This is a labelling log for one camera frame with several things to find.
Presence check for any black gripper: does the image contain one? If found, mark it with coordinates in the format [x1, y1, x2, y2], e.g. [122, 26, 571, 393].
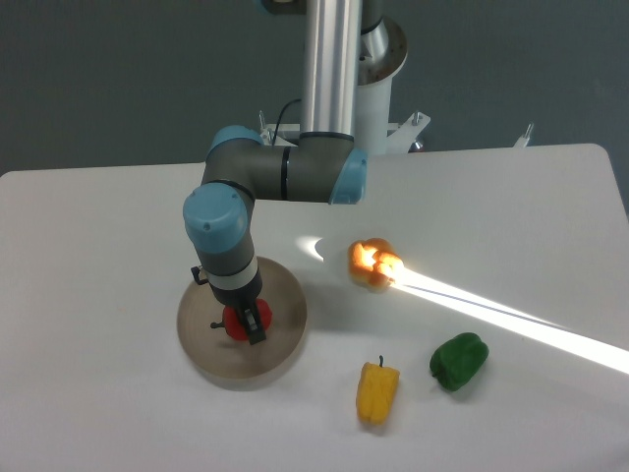
[191, 265, 266, 345]

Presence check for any red bell pepper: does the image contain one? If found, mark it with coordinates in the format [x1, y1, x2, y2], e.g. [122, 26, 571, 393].
[210, 299, 272, 341]

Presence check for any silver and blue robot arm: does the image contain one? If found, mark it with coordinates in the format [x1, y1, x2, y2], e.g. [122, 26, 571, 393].
[183, 1, 407, 344]

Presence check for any beige round plate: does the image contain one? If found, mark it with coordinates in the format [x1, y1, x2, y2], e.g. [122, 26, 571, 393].
[177, 258, 308, 390]

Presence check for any orange bell pepper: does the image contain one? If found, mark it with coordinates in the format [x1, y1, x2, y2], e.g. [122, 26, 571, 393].
[347, 238, 405, 292]

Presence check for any yellow bell pepper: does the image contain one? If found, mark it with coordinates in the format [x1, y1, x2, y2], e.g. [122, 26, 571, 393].
[356, 355, 400, 426]

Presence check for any green bell pepper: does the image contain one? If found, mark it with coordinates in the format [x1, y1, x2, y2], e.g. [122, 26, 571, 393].
[429, 332, 489, 392]

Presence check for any black cable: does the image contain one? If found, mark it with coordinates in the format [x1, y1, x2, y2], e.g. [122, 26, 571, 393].
[268, 97, 304, 147]

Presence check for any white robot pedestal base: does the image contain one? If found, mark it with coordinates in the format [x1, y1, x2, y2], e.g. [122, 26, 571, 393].
[255, 17, 535, 156]

